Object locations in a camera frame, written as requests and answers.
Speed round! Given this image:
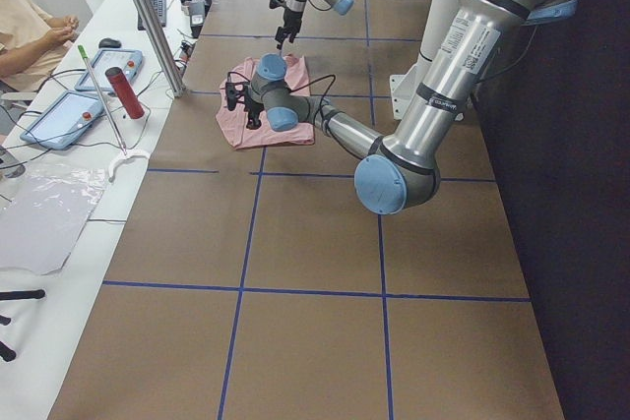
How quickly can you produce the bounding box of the aluminium frame post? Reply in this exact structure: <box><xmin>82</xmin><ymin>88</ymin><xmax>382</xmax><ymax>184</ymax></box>
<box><xmin>133</xmin><ymin>0</ymin><xmax>185</xmax><ymax>97</ymax></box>

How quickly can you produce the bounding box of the red cylindrical bottle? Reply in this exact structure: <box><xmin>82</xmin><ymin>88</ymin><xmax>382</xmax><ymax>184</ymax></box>
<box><xmin>105</xmin><ymin>67</ymin><xmax>145</xmax><ymax>119</ymax></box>

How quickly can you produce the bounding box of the black computer mouse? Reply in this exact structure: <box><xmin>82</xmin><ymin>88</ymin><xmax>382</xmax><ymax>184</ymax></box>
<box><xmin>98</xmin><ymin>37</ymin><xmax>122</xmax><ymax>49</ymax></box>

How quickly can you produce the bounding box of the blue teach pendant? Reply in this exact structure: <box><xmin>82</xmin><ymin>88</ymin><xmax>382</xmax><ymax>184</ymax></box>
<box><xmin>74</xmin><ymin>47</ymin><xmax>145</xmax><ymax>93</ymax></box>
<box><xmin>20</xmin><ymin>90</ymin><xmax>104</xmax><ymax>150</ymax></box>

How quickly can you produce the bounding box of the pink Snoopy t-shirt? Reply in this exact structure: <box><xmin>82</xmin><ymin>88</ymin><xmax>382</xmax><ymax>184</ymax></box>
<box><xmin>216</xmin><ymin>54</ymin><xmax>315</xmax><ymax>150</ymax></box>

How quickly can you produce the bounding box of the black camera tripod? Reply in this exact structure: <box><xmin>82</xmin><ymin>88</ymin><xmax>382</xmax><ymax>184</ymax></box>
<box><xmin>0</xmin><ymin>287</ymin><xmax>46</xmax><ymax>363</ymax></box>

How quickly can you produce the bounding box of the clear plastic bag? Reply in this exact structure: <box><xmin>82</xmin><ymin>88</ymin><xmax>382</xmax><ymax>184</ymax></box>
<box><xmin>1</xmin><ymin>163</ymin><xmax>107</xmax><ymax>275</ymax></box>

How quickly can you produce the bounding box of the white plastic hanger hook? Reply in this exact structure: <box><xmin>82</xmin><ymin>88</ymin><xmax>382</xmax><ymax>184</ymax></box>
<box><xmin>107</xmin><ymin>150</ymin><xmax>151</xmax><ymax>182</ymax></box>

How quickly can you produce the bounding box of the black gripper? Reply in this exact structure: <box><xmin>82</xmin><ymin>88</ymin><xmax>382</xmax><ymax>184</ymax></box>
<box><xmin>275</xmin><ymin>9</ymin><xmax>301</xmax><ymax>49</ymax></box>
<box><xmin>244</xmin><ymin>95</ymin><xmax>264</xmax><ymax>130</ymax></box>

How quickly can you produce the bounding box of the far blue teach pendant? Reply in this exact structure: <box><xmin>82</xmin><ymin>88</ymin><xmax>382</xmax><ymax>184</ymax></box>
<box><xmin>74</xmin><ymin>47</ymin><xmax>145</xmax><ymax>93</ymax></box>

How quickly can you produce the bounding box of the seated person beige shirt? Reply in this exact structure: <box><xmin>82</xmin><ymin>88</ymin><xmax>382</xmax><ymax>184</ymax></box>
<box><xmin>1</xmin><ymin>0</ymin><xmax>79</xmax><ymax>92</ymax></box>

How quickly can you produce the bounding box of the near blue teach pendant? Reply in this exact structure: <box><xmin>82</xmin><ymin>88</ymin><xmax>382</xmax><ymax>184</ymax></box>
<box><xmin>20</xmin><ymin>90</ymin><xmax>104</xmax><ymax>150</ymax></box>

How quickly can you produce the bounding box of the black keyboard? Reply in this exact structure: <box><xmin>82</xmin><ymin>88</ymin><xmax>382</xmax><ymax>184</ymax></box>
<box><xmin>150</xmin><ymin>0</ymin><xmax>167</xmax><ymax>27</ymax></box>

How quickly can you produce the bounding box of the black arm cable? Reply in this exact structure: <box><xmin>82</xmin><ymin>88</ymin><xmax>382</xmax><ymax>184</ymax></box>
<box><xmin>289</xmin><ymin>74</ymin><xmax>339</xmax><ymax>131</ymax></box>

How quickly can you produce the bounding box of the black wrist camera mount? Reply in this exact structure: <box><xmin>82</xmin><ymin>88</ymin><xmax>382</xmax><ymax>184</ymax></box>
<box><xmin>223</xmin><ymin>71</ymin><xmax>249</xmax><ymax>111</ymax></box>
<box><xmin>269</xmin><ymin>0</ymin><xmax>287</xmax><ymax>10</ymax></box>

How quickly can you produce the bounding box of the green tipped metal rod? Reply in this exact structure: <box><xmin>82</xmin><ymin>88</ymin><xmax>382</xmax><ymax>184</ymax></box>
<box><xmin>77</xmin><ymin>44</ymin><xmax>127</xmax><ymax>156</ymax></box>

